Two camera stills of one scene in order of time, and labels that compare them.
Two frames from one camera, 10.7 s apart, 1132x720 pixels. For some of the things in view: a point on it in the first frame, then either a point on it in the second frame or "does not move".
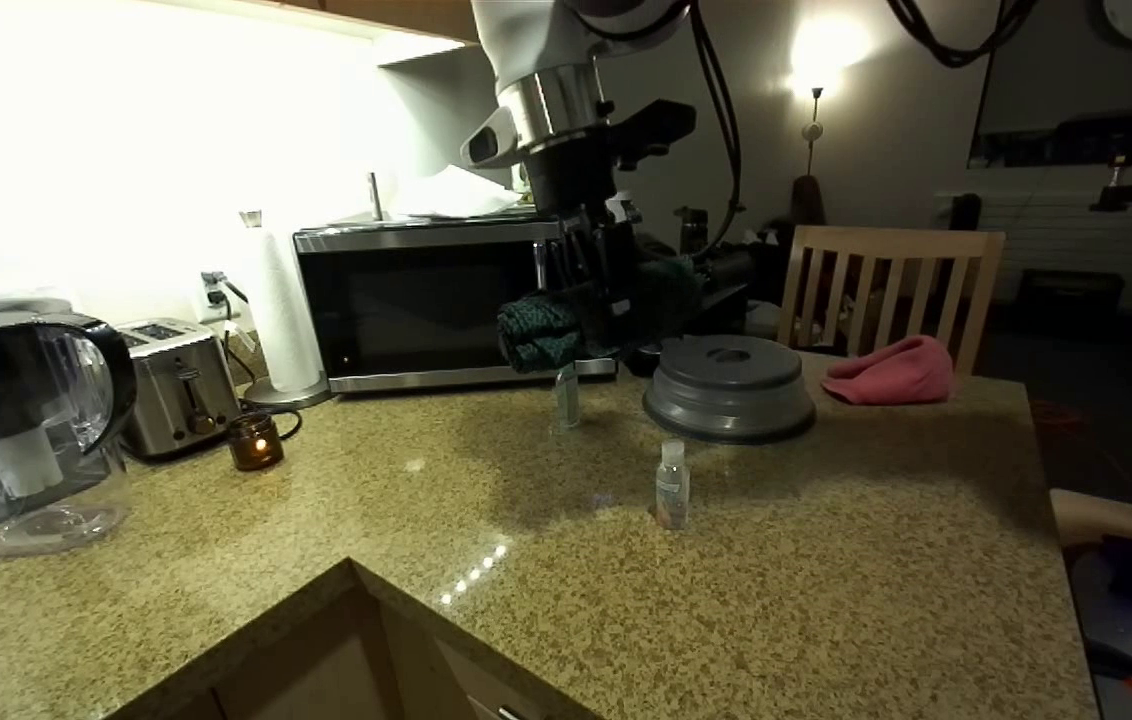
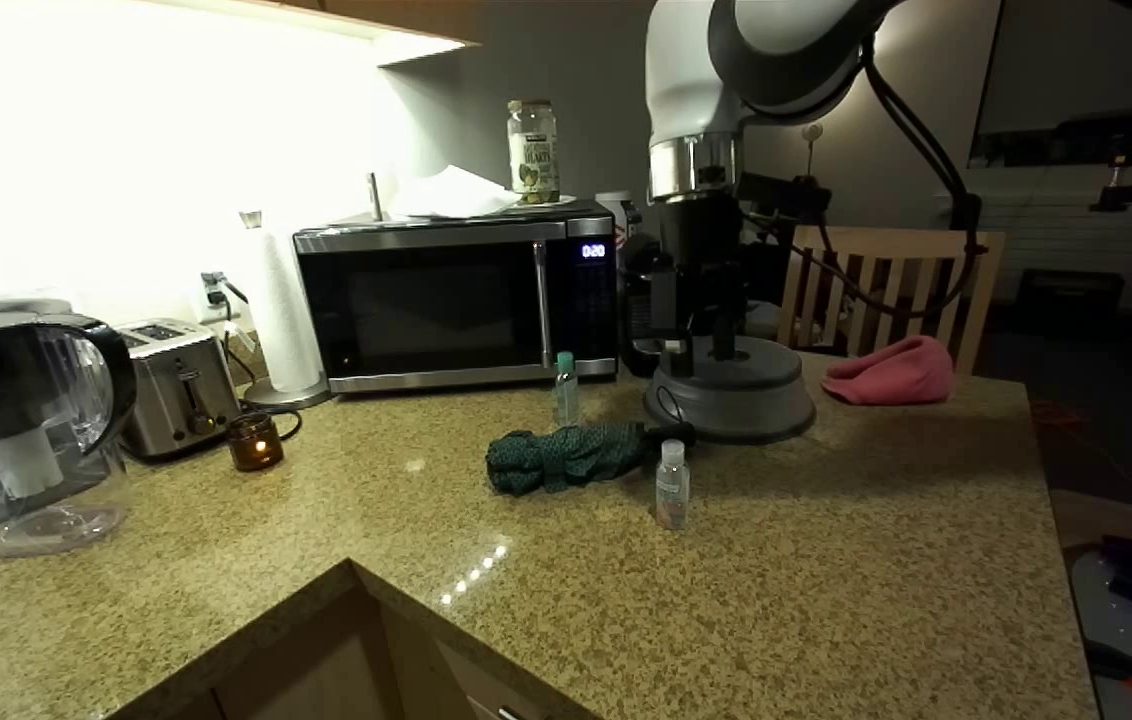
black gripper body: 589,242 → 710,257
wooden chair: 865,288 does not move
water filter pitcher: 21,410 does not move
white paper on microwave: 455,194 does not move
